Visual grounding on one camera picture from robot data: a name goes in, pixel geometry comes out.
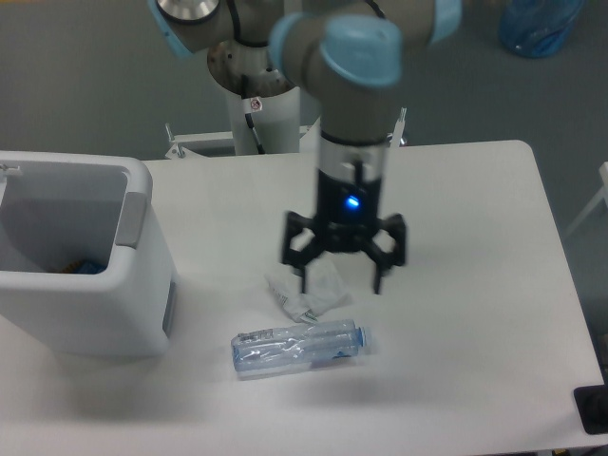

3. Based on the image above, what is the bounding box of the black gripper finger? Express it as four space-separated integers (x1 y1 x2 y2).
360 214 408 295
280 211 324 295

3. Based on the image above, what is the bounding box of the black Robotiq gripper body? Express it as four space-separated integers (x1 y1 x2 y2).
308 170 384 255

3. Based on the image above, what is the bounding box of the white push-lid trash can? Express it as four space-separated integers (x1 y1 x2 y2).
1 151 177 356

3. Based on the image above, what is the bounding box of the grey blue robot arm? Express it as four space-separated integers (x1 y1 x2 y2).
148 1 462 280

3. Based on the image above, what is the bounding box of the trash inside can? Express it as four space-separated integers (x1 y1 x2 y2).
52 259 106 276

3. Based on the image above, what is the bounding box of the crumpled white paper wrapper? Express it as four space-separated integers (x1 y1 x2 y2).
264 259 352 324

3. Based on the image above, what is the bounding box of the levelling bolt foot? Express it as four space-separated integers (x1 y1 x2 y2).
388 107 408 148

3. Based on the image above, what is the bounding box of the crushed clear plastic bottle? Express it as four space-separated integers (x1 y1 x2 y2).
231 319 372 378

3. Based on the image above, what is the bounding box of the black device at table edge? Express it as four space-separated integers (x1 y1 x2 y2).
574 385 607 435

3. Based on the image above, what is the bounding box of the blue plastic bag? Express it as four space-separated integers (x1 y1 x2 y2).
498 0 586 59

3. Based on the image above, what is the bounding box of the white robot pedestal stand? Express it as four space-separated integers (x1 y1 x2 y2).
163 40 327 161

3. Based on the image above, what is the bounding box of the black cable on pedestal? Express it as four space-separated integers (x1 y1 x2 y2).
240 75 266 156

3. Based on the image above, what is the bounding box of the white frame at right edge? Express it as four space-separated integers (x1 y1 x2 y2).
565 162 607 237

